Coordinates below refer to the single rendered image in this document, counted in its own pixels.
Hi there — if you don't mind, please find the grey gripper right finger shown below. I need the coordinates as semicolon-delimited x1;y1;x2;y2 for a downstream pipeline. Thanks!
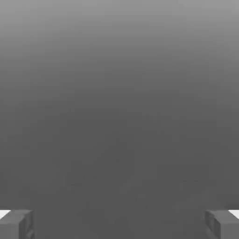
204;209;239;239

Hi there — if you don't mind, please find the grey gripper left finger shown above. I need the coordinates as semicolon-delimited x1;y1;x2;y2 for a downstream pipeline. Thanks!
0;209;35;239

